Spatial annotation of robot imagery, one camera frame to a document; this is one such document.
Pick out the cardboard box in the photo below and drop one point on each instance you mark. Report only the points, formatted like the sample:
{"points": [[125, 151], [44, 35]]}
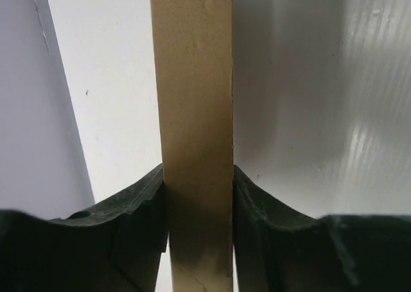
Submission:
{"points": [[192, 41]]}

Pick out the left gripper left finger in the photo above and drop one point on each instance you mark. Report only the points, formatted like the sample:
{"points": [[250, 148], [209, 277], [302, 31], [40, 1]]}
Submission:
{"points": [[114, 245]]}

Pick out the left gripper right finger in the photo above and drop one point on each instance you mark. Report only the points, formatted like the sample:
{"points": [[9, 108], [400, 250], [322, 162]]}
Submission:
{"points": [[280, 249]]}

